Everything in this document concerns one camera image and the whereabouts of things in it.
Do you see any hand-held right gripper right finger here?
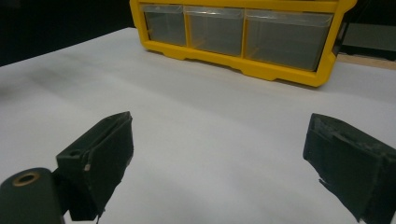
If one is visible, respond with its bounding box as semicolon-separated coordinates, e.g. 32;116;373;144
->
303;112;396;224

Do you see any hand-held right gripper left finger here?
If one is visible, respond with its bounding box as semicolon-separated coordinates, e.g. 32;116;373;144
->
55;110;135;223

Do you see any yellow black drawer organizer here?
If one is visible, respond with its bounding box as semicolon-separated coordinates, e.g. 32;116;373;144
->
129;0;359;89

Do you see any white table mat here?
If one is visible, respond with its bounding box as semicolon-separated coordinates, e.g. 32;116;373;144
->
0;27;396;224

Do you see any set of clear organizer drawers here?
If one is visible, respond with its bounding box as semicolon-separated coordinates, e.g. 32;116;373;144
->
141;3;334;73

